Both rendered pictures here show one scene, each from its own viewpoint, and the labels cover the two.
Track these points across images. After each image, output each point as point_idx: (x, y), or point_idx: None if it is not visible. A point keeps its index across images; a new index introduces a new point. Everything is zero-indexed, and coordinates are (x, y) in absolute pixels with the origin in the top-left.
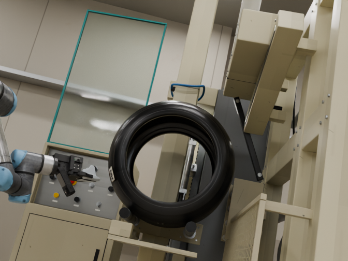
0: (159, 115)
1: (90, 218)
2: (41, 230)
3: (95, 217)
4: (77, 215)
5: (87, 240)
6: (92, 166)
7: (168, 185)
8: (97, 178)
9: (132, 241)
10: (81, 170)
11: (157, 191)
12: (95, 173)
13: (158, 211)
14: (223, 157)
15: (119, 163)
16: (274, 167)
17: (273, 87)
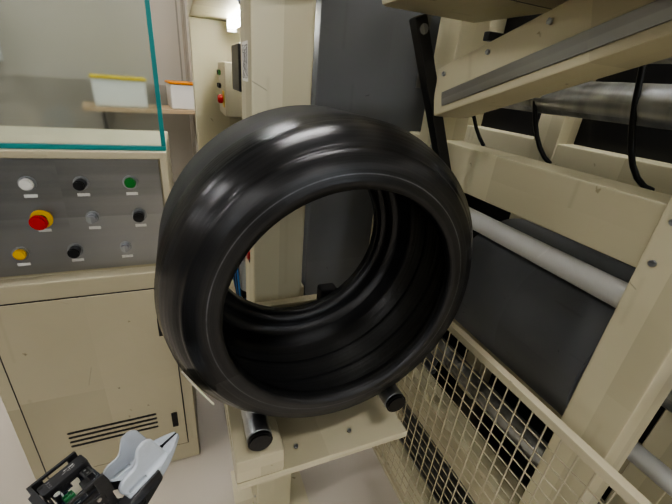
0: (300, 206)
1: (122, 279)
2: (29, 326)
3: (130, 275)
4: (94, 282)
5: (133, 312)
6: (143, 446)
7: (283, 244)
8: (172, 455)
9: (292, 470)
10: (115, 498)
11: (263, 262)
12: (160, 452)
13: (333, 410)
14: (464, 268)
15: (215, 368)
16: (481, 183)
17: (630, 63)
